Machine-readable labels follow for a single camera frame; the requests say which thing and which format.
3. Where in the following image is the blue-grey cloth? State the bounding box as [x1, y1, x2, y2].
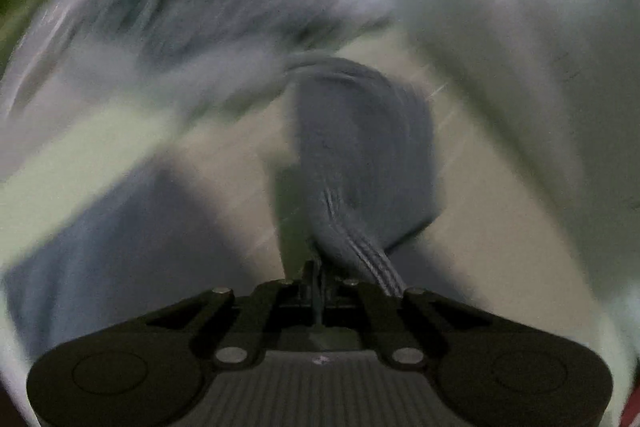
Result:
[2, 154, 286, 360]

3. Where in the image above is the grey garment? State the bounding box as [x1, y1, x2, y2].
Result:
[282, 54, 443, 300]

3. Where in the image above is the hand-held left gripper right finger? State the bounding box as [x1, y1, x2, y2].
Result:
[321, 261, 496, 370]

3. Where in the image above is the red striped cloth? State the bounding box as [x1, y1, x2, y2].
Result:
[617, 384, 640, 427]

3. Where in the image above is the white cloth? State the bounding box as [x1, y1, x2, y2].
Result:
[370, 0, 640, 358]

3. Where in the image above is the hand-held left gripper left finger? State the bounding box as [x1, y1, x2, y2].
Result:
[145, 260, 321, 370]

